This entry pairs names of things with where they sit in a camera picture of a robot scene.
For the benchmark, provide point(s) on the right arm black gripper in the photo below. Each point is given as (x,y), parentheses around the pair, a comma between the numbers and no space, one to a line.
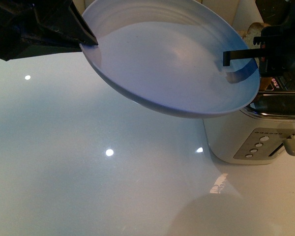
(279,41)

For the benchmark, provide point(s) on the cream and chrome toaster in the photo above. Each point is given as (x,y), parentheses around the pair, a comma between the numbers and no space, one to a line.
(254,135)

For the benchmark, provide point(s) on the slice of brown bread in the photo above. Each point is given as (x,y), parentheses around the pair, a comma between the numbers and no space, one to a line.
(254,30)

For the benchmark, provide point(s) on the toaster lever knob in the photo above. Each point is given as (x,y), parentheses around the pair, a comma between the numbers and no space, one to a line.
(289,145)

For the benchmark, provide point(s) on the white round plate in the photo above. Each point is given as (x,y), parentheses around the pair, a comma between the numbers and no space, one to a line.
(167,55)

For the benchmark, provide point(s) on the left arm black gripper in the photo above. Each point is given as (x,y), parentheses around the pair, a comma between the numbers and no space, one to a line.
(31,28)

